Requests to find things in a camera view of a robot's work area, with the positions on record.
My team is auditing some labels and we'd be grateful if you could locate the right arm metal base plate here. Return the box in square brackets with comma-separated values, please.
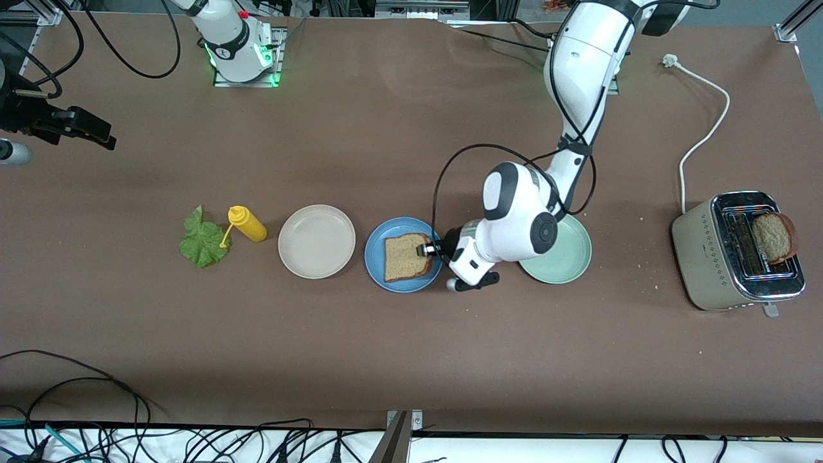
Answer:
[213, 27, 287, 88]

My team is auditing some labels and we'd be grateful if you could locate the aluminium frame profile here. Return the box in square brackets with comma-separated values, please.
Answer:
[0, 0, 62, 26]
[775, 0, 823, 43]

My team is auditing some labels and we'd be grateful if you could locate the long looped black cable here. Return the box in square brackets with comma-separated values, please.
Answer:
[0, 350, 152, 444]

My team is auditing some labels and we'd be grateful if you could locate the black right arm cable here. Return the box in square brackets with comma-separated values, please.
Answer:
[0, 0, 182, 100]

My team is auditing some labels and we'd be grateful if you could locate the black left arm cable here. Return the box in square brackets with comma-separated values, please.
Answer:
[431, 0, 644, 240]

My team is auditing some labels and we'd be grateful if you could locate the grey metal box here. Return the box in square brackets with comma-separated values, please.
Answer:
[375, 0, 471, 20]

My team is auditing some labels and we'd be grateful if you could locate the teal cable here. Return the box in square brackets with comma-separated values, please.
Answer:
[0, 419, 87, 463]

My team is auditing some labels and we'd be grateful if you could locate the brown bread slice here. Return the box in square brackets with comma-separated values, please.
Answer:
[384, 233, 433, 283]
[752, 212, 799, 264]

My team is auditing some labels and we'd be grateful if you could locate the beige chrome toaster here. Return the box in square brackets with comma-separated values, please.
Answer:
[671, 191, 806, 318]

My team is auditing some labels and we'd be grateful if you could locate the white toaster power cord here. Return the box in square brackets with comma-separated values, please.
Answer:
[662, 54, 731, 215]

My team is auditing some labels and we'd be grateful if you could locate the black base cable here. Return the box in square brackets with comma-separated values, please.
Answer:
[458, 18, 555, 53]

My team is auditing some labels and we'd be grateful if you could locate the grey aluminium bracket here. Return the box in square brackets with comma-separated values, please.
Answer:
[370, 410, 424, 463]

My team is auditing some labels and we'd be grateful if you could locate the yellow squeeze bottle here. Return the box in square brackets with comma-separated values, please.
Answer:
[220, 206, 267, 249]

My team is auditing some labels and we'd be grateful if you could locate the mint green plate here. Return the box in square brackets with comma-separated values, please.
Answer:
[518, 212, 592, 284]

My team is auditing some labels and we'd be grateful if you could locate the blue plate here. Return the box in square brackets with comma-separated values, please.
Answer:
[365, 217, 444, 294]

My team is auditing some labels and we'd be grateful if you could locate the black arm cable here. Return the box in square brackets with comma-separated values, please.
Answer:
[0, 0, 182, 100]
[431, 0, 644, 240]

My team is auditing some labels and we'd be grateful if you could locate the green lettuce leaf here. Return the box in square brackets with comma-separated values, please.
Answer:
[179, 206, 231, 269]

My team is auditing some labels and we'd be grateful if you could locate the beige plate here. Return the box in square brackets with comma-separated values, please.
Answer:
[278, 204, 356, 280]

